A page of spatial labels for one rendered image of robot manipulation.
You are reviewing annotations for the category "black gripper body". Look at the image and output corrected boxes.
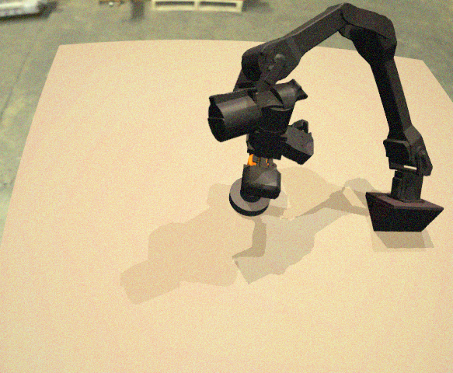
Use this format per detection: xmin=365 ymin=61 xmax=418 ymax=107
xmin=241 ymin=127 xmax=287 ymax=200

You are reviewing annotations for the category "orange knob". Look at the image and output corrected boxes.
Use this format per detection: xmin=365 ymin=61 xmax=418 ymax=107
xmin=247 ymin=154 xmax=256 ymax=166

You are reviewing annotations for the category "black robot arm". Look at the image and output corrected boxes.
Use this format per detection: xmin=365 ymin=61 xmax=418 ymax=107
xmin=207 ymin=2 xmax=433 ymax=203

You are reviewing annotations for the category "grey round pedestal with dark shaft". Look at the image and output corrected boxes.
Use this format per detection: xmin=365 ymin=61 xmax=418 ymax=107
xmin=229 ymin=178 xmax=271 ymax=217

